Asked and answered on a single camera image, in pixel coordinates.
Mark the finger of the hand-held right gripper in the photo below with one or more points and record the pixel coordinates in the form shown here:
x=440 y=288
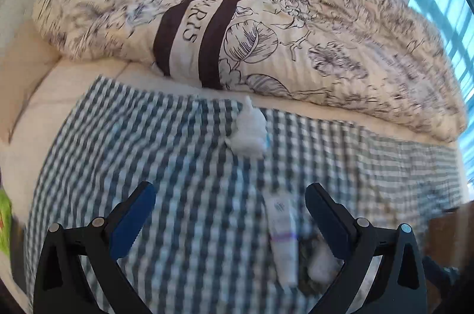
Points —
x=440 y=271

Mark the window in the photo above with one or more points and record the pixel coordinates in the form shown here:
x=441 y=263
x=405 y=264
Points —
x=444 y=3

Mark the checked cloth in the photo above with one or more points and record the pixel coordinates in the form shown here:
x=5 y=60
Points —
x=185 y=169

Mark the dark patterned object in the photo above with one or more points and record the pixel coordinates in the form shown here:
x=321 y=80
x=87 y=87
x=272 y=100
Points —
x=304 y=262

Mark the cream mattress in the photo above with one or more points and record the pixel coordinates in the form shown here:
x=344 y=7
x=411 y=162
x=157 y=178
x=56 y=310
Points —
x=48 y=95

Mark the white cotton wad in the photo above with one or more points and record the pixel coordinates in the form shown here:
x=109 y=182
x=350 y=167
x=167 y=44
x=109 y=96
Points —
x=320 y=266

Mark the white tube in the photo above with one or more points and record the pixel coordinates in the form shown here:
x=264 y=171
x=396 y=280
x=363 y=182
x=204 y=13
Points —
x=283 y=236

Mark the floral duvet with brown stripes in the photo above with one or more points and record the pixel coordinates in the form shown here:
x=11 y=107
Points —
x=296 y=40

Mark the crumpled white tissue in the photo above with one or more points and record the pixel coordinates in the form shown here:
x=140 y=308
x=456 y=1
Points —
x=250 y=134

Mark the cardboard box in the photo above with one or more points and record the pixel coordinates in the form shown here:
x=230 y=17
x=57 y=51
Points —
x=450 y=229

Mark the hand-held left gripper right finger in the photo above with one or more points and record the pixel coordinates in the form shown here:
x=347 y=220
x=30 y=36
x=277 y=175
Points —
x=327 y=221

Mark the green packet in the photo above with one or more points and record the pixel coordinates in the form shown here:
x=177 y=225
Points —
x=4 y=221

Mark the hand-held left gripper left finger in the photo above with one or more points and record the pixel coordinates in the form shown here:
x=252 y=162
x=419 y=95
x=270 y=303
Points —
x=135 y=221

